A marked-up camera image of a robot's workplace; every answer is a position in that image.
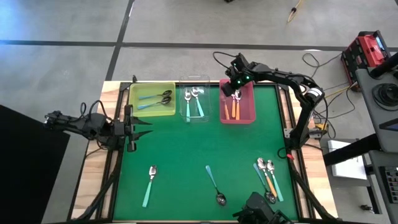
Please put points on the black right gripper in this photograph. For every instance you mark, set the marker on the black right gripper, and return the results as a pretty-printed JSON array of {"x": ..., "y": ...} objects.
[{"x": 237, "y": 74}]

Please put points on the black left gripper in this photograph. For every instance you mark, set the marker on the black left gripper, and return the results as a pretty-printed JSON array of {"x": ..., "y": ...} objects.
[{"x": 130, "y": 130}]

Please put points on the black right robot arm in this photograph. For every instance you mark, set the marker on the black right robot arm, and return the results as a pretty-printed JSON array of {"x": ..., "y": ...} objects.
[{"x": 280, "y": 76}]

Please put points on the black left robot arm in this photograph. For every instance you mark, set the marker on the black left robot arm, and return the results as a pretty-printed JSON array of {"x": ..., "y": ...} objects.
[{"x": 93, "y": 123}]

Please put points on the yellow plastic bin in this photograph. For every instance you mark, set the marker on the yellow plastic bin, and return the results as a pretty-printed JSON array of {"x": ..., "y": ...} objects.
[{"x": 140, "y": 109}]

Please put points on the pink plastic bin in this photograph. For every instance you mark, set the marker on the pink plastic bin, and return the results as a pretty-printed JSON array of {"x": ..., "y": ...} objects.
[{"x": 247, "y": 109}]

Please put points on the green table mat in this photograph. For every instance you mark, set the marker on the green table mat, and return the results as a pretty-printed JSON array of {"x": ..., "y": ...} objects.
[{"x": 180, "y": 149}]

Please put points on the clear plastic bin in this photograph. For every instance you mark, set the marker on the clear plastic bin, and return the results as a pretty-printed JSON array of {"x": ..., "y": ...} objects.
[{"x": 194, "y": 119}]

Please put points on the yellow-tipped floor tool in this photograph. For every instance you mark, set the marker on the yellow-tipped floor tool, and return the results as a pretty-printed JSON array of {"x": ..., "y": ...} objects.
[{"x": 292, "y": 14}]

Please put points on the black floor mat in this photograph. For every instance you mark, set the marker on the black floor mat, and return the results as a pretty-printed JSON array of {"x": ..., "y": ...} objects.
[{"x": 25, "y": 174}]

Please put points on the red power box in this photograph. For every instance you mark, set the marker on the red power box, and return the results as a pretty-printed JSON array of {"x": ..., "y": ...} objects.
[{"x": 363, "y": 49}]

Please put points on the grey cart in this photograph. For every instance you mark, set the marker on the grey cart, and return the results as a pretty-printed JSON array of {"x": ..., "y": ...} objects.
[{"x": 367, "y": 93}]

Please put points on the black flat bar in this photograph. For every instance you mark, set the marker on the black flat bar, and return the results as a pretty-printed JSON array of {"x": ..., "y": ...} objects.
[{"x": 348, "y": 150}]

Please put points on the white box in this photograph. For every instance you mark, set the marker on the white box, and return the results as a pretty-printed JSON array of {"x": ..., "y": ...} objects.
[{"x": 348, "y": 168}]

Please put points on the black tube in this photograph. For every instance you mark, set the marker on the black tube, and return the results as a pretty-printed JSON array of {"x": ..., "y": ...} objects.
[{"x": 384, "y": 66}]

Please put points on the black tablet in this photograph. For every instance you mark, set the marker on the black tablet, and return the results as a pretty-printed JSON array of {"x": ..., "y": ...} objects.
[{"x": 394, "y": 125}]

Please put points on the keyboard with coloured keys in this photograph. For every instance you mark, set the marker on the keyboard with coloured keys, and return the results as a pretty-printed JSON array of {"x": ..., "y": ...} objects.
[{"x": 391, "y": 183}]

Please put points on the black table frame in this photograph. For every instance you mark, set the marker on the black table frame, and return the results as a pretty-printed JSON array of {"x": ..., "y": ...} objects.
[{"x": 283, "y": 86}]

